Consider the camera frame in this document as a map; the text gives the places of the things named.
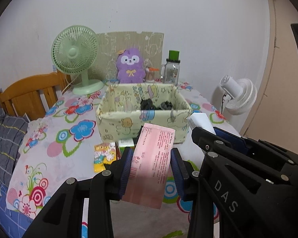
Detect cartoon printed cardboard sheet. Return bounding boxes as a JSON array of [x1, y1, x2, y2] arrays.
[[88, 31, 164, 80]]

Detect cream cartoon fabric storage box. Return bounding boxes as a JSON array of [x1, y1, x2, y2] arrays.
[[96, 83, 193, 143]]

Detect green desk fan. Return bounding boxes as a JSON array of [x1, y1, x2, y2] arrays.
[[51, 25, 104, 95]]

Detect green tissue pack black band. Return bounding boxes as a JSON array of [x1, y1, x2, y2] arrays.
[[115, 139, 135, 160]]

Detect pink printed packet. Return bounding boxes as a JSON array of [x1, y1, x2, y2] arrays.
[[122, 123, 175, 209]]

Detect blue bed sheet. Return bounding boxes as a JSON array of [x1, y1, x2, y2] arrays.
[[0, 183, 33, 237]]

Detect white floor fan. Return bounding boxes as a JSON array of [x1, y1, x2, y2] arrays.
[[211, 75, 258, 116]]

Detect wooden bed headboard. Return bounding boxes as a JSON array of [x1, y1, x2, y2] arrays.
[[0, 71, 71, 120]]

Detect glass jar green lid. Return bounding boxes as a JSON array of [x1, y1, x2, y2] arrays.
[[160, 50, 180, 86]]

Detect yellow cartoon tissue pack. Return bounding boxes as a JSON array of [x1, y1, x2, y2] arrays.
[[94, 142, 117, 173]]

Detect grey plaid pillow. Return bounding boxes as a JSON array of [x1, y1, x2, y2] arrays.
[[0, 108, 29, 186]]

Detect black soft cloth bundle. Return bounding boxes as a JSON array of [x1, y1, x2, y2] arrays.
[[140, 98, 174, 111]]

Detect purple plush toy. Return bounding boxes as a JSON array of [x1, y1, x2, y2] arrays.
[[116, 48, 146, 83]]

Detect cotton swab jar orange lid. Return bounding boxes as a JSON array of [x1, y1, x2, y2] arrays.
[[145, 67, 160, 82]]

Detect white foam sponge block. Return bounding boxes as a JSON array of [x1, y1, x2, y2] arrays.
[[187, 113, 216, 135]]

